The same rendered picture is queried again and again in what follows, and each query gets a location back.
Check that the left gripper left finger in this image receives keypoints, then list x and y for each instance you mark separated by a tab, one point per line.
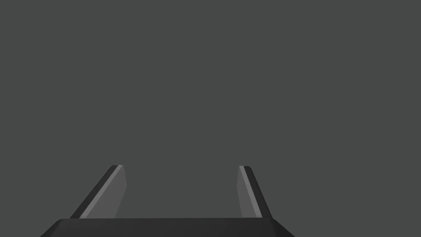
104	197

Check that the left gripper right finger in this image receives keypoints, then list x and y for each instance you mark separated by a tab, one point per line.
250	197

